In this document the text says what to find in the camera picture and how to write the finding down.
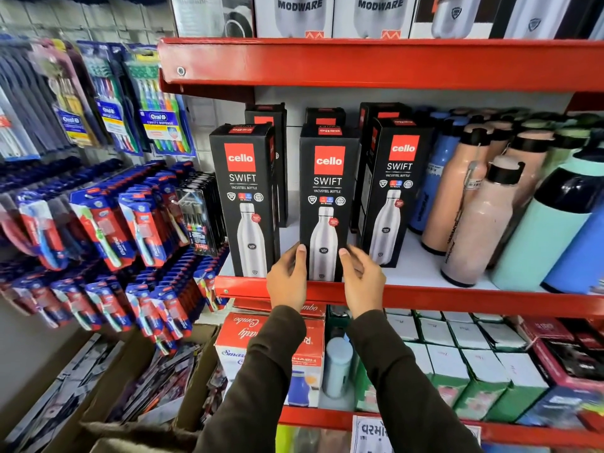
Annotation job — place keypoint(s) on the person's left hand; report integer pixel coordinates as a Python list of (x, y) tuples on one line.
[(285, 283)]

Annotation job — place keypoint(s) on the person's right hand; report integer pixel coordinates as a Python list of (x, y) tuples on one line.
[(363, 287)]

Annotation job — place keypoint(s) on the person's right thumb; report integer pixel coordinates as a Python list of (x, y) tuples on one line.
[(345, 264)]

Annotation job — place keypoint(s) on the person's left thumb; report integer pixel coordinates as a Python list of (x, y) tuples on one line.
[(301, 261)]

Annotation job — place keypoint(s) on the black steel bottle box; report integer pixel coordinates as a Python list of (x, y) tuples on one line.
[(329, 183)]

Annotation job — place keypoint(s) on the person's left forearm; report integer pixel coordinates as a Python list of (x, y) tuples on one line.
[(255, 386)]

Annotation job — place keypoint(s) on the person's right forearm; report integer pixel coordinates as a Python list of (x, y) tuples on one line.
[(406, 391)]

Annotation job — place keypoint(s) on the dark green box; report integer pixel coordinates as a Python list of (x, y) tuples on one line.
[(337, 320)]

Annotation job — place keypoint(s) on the flat red box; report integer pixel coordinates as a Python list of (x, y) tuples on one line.
[(264, 306)]

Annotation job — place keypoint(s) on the row of black bottle boxes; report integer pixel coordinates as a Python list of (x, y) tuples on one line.
[(245, 207)]

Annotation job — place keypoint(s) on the pale blue bottle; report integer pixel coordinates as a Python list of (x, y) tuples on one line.
[(337, 367)]

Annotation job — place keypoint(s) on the red and white combo box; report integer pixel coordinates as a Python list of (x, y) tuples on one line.
[(236, 344)]

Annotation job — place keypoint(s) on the stack of black toothbrush packs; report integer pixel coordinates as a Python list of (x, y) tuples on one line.
[(203, 216)]

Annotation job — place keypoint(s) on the red metal shelf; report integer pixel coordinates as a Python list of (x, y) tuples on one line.
[(448, 299), (377, 63), (519, 434)]

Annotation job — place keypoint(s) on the beige bottle with black cap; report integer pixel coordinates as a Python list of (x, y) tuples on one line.
[(531, 160), (476, 231), (450, 202)]

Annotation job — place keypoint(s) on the blue bottle with black cap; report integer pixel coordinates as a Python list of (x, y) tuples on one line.
[(436, 174)]

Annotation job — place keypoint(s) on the stack of green white boxes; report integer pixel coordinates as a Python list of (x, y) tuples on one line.
[(453, 367)]

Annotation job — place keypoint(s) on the white printed paper label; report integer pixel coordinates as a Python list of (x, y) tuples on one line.
[(373, 436)]

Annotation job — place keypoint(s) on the yellow green packet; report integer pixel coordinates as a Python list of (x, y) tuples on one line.
[(306, 441)]

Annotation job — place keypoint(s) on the pile of packs in carton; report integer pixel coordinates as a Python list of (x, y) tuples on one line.
[(155, 386)]

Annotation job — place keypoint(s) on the rack of red blue toothbrush packs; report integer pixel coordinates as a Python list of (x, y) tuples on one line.
[(104, 240)]

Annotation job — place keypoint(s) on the mint bottle with navy band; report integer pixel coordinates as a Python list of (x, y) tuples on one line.
[(542, 235)]

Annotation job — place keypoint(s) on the brown cardboard box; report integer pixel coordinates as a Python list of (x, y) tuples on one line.
[(122, 372)]

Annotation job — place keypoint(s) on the sky blue bottle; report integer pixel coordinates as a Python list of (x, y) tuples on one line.
[(583, 264)]

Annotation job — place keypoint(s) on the maroon gift box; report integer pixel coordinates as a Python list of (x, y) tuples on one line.
[(566, 363)]

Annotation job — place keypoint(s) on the white box with grey bottle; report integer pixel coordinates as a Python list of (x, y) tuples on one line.
[(293, 16), (375, 16)]

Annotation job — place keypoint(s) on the pale green bottle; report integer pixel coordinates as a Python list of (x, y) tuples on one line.
[(564, 146)]

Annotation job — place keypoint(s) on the hanging toothbrush multipacks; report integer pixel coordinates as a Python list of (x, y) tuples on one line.
[(108, 98)]

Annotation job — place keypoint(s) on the grey box with dark picture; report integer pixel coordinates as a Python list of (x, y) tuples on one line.
[(207, 16)]

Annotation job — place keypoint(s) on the black white box with flask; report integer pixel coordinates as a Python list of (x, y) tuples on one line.
[(453, 16), (542, 16)]

